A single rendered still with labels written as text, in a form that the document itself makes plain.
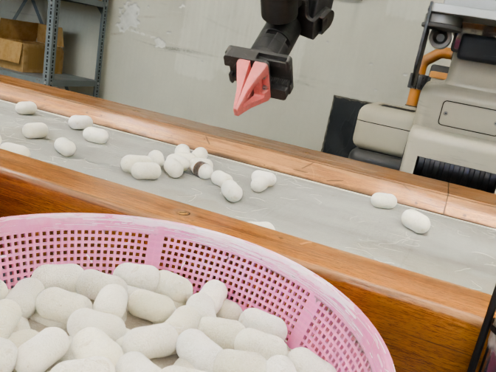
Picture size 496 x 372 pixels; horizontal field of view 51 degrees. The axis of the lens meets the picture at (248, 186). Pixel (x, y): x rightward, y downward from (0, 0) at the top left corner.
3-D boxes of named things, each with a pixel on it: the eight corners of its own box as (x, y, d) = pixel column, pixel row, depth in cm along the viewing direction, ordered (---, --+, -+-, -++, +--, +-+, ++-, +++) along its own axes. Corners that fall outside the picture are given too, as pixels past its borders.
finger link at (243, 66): (265, 102, 70) (288, 57, 75) (216, 91, 72) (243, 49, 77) (269, 136, 75) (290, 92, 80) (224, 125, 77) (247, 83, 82)
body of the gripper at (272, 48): (288, 64, 74) (304, 32, 78) (222, 52, 77) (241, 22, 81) (289, 97, 79) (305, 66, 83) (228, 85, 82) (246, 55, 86)
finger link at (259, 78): (248, 98, 71) (272, 54, 76) (201, 88, 73) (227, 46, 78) (253, 132, 76) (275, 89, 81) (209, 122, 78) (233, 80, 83)
